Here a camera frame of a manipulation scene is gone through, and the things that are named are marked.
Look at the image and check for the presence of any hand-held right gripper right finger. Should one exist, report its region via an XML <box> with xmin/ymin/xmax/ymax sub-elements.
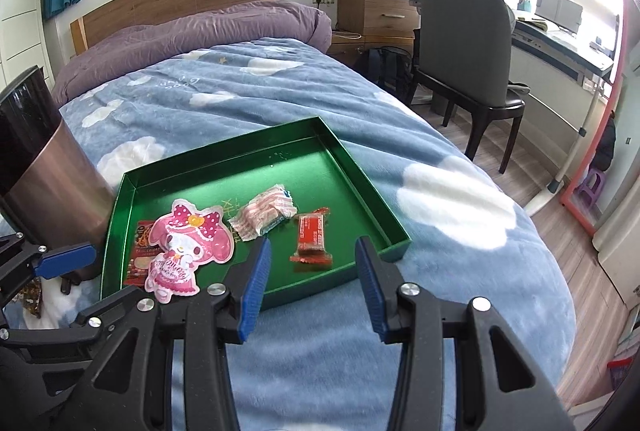
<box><xmin>354</xmin><ymin>236</ymin><xmax>573</xmax><ymax>431</ymax></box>

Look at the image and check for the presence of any pink framed standing mirror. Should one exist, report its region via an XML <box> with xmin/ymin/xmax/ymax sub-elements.
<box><xmin>559</xmin><ymin>0</ymin><xmax>640</xmax><ymax>237</ymax></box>

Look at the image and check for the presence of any black backpack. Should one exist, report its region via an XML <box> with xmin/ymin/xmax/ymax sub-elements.
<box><xmin>356</xmin><ymin>48</ymin><xmax>415</xmax><ymax>100</ymax></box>

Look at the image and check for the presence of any black and brown electric kettle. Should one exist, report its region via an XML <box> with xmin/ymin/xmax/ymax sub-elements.
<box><xmin>0</xmin><ymin>66</ymin><xmax>118</xmax><ymax>284</ymax></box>

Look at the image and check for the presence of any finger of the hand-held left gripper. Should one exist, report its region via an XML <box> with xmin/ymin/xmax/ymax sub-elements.
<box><xmin>0</xmin><ymin>232</ymin><xmax>98</xmax><ymax>309</ymax></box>
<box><xmin>0</xmin><ymin>287</ymin><xmax>146</xmax><ymax>349</ymax></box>

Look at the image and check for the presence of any grey chair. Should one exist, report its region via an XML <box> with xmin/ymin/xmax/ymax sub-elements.
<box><xmin>404</xmin><ymin>0</ymin><xmax>531</xmax><ymax>174</ymax></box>

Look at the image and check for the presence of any dark red snack packet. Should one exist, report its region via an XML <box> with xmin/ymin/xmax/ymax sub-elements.
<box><xmin>124</xmin><ymin>220</ymin><xmax>168</xmax><ymax>287</ymax></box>

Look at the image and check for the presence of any white desk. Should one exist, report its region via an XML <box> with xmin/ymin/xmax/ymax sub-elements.
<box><xmin>510</xmin><ymin>6</ymin><xmax>617</xmax><ymax>214</ymax></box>

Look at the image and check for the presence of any blue cloud print blanket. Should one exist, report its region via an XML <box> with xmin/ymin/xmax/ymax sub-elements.
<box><xmin>10</xmin><ymin>38</ymin><xmax>573</xmax><ymax>431</ymax></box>

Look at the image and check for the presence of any silver computer monitor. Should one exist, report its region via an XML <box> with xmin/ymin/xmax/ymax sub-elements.
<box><xmin>536</xmin><ymin>0</ymin><xmax>584</xmax><ymax>34</ymax></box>

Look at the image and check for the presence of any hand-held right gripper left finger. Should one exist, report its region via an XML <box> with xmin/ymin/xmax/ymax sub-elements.
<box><xmin>65</xmin><ymin>237</ymin><xmax>273</xmax><ymax>431</ymax></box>

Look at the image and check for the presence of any pink cartoon character snack packet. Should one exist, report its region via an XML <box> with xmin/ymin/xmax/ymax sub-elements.
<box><xmin>144</xmin><ymin>198</ymin><xmax>236</xmax><ymax>304</ymax></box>

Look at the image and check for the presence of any wooden drawer cabinet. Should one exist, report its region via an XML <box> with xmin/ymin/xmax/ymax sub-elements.
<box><xmin>337</xmin><ymin>0</ymin><xmax>421</xmax><ymax>44</ymax></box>

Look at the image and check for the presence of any brown snack bag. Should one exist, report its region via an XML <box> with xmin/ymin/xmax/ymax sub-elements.
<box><xmin>19</xmin><ymin>278</ymin><xmax>45</xmax><ymax>321</ymax></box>

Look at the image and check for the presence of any small red candy bar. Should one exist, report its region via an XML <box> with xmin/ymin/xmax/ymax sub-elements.
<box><xmin>289</xmin><ymin>207</ymin><xmax>335</xmax><ymax>273</ymax></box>

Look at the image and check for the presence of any green tray box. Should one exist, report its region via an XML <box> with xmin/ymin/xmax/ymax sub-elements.
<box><xmin>100</xmin><ymin>116</ymin><xmax>412</xmax><ymax>312</ymax></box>

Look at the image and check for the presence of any pink striped candy wrapper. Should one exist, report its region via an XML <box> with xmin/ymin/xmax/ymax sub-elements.
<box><xmin>227</xmin><ymin>183</ymin><xmax>297</xmax><ymax>242</ymax></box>

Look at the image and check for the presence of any white wardrobe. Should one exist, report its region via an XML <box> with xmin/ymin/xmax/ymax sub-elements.
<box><xmin>0</xmin><ymin>0</ymin><xmax>56</xmax><ymax>86</ymax></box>

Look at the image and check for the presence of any purple duvet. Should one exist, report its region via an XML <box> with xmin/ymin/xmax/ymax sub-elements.
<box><xmin>51</xmin><ymin>1</ymin><xmax>333</xmax><ymax>108</ymax></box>

